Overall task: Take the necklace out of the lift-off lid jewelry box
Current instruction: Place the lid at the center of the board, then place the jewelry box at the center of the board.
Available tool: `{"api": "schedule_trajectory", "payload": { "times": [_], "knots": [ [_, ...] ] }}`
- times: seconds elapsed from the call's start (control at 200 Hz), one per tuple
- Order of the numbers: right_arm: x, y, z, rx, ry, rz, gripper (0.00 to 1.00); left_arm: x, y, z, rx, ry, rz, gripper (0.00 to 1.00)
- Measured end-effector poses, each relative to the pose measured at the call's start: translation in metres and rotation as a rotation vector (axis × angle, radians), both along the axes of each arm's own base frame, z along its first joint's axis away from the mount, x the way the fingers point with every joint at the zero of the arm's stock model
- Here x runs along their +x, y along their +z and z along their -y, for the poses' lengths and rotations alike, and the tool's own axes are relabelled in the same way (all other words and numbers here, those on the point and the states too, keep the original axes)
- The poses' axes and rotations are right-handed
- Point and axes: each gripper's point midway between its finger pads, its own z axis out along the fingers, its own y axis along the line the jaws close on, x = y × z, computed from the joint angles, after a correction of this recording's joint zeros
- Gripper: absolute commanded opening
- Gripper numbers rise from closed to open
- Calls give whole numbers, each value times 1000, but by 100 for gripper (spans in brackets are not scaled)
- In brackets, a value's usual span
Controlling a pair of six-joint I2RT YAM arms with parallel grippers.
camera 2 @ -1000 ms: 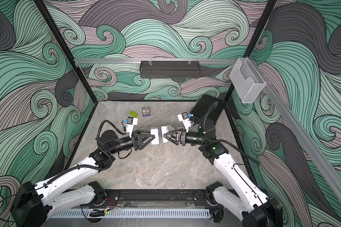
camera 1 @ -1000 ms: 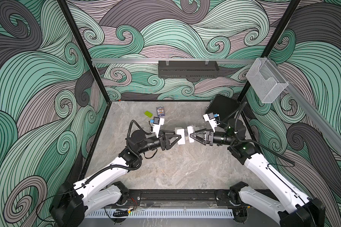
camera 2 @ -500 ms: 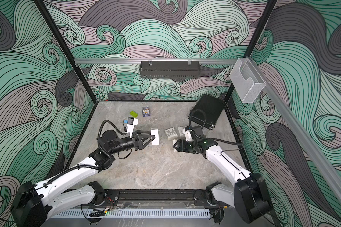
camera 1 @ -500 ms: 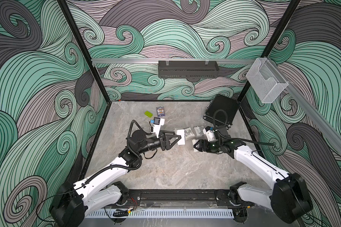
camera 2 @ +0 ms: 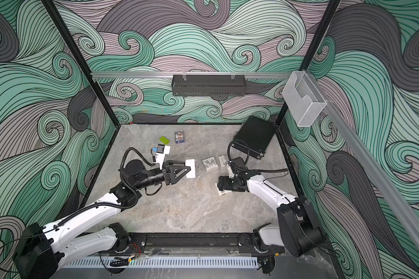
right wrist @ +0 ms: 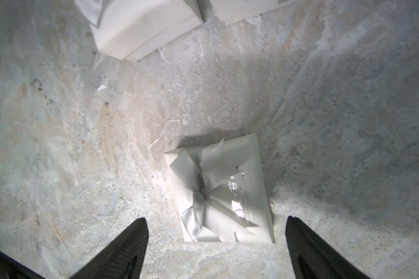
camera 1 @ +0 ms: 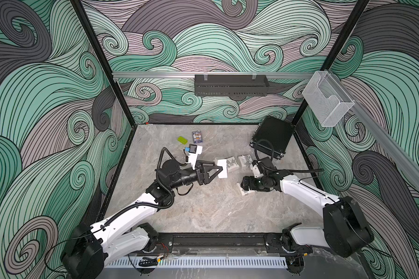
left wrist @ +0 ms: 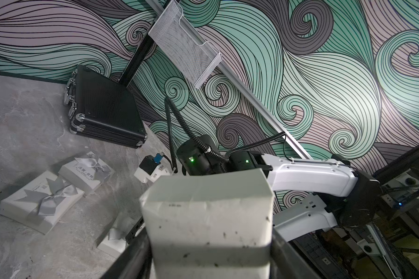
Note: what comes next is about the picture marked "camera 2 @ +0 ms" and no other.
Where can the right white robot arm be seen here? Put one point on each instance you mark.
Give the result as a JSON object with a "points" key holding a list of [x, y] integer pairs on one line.
{"points": [[298, 230]]}

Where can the black aluminium case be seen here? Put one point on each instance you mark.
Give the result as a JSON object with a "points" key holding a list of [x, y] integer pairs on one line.
{"points": [[257, 134]]}

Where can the black wall-mounted tray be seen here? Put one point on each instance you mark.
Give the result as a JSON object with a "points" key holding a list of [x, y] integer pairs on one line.
{"points": [[217, 87]]}

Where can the green rectangular block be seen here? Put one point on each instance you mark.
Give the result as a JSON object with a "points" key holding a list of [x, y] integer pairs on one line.
{"points": [[164, 140]]}

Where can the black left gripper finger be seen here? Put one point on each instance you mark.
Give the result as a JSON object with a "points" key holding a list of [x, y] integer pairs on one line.
{"points": [[177, 164], [180, 173]]}

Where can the white slotted cable duct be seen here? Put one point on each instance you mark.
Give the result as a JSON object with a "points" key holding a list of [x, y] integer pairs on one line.
{"points": [[171, 262]]}

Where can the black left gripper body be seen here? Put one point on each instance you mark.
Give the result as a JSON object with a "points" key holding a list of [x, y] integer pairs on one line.
{"points": [[166, 178]]}

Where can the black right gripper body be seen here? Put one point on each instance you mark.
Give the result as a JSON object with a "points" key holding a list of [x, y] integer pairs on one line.
{"points": [[229, 183]]}

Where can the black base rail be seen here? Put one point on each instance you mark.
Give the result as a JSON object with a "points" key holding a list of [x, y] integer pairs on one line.
{"points": [[239, 242]]}

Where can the aluminium wall rail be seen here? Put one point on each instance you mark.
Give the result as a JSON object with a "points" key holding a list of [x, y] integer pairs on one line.
{"points": [[169, 75]]}

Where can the clear acrylic wall holder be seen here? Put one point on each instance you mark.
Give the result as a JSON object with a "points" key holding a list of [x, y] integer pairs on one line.
{"points": [[303, 97]]}

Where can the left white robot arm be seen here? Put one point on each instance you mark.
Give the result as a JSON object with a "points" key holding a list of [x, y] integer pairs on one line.
{"points": [[43, 250]]}

